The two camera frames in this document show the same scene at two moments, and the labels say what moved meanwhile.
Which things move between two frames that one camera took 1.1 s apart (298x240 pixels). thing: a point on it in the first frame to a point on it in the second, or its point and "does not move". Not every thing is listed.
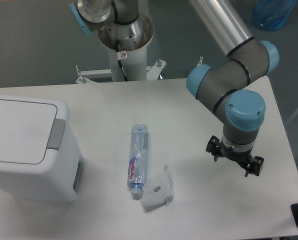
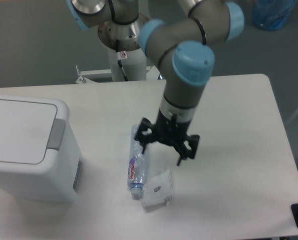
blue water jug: x=272 y=14 does not move
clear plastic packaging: x=158 y=189 does not move
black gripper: x=254 y=166 to x=170 y=130
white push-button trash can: x=33 y=154 does not move
